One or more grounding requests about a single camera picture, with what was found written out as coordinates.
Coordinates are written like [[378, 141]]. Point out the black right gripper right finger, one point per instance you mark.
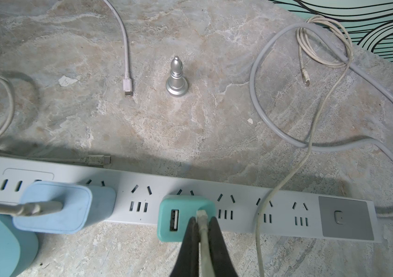
[[220, 258]]

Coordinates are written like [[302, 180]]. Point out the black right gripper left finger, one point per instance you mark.
[[187, 263]]

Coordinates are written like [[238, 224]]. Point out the teal dual-port wall charger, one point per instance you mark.
[[175, 212]]

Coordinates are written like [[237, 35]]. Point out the blue USB wall charger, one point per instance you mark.
[[82, 207]]

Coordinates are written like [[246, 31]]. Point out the white power strip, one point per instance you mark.
[[239, 208]]

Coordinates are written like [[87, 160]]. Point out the blue earbud case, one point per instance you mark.
[[18, 248]]

